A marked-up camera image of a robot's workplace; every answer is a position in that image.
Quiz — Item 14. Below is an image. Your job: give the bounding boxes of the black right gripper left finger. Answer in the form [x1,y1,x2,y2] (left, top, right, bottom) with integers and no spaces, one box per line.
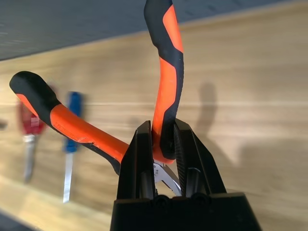
[117,120,156,200]

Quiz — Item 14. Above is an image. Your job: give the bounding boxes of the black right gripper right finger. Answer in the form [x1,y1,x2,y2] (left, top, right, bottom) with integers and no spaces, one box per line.
[172,119,228,197]

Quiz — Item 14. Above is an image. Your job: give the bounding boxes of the orange black pliers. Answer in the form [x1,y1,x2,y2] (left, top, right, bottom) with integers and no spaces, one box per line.
[9,0,186,196]

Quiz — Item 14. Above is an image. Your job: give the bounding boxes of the blue handled screwdriver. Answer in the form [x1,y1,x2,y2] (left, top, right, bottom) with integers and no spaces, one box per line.
[62,91,85,204]

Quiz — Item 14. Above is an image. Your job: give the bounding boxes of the red handled scissors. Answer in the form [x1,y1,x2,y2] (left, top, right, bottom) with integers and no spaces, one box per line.
[15,96,48,183]

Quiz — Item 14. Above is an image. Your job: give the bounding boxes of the grey metal pegboard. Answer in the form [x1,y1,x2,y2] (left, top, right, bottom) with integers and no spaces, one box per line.
[0,0,308,62]

